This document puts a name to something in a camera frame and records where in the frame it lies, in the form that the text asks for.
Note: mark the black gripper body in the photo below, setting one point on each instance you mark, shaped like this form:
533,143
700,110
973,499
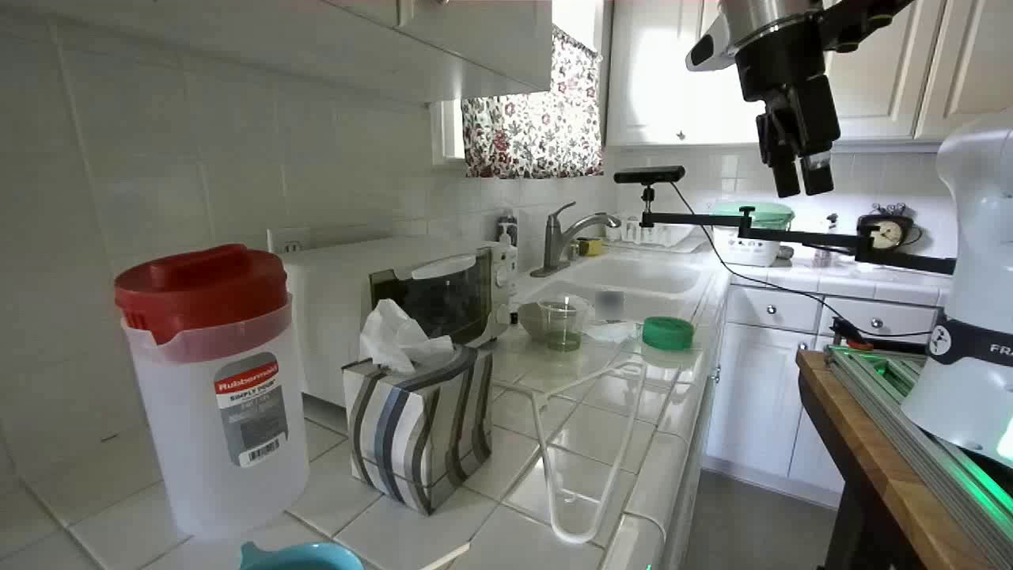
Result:
785,74

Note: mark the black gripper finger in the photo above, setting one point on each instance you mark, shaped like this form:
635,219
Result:
778,155
816,137

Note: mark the small white toaster oven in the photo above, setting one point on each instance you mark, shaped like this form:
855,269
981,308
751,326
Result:
454,289

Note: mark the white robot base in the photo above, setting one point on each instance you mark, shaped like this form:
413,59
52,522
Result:
968,382

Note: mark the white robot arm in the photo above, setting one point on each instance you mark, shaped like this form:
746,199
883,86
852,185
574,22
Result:
843,26

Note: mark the green lidded container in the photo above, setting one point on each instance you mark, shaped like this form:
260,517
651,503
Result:
768,214

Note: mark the white upper cabinets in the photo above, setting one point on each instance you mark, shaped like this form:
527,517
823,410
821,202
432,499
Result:
935,67

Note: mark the white cabinets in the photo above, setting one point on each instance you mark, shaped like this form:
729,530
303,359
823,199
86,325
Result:
935,67
758,425

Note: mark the white sink basin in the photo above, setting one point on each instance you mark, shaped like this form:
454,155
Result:
651,285

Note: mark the green plastic lid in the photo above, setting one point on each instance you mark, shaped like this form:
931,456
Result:
666,334

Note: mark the floral window curtain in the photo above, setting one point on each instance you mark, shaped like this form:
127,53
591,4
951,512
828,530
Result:
538,133

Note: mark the small dark-lidded jar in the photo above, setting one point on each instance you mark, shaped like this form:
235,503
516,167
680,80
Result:
608,304

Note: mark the chrome kitchen faucet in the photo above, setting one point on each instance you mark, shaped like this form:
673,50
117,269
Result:
557,242

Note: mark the white lower cabinets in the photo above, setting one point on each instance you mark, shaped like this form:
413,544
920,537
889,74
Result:
758,425

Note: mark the striped fabric tissue box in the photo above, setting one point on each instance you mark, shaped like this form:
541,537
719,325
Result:
416,410

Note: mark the clear pitcher with red lid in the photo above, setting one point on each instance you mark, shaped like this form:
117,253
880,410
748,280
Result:
210,338

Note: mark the blue bowl rim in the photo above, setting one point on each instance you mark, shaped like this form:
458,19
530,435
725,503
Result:
314,556

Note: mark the wooden table with rail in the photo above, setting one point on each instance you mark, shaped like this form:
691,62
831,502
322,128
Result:
910,502

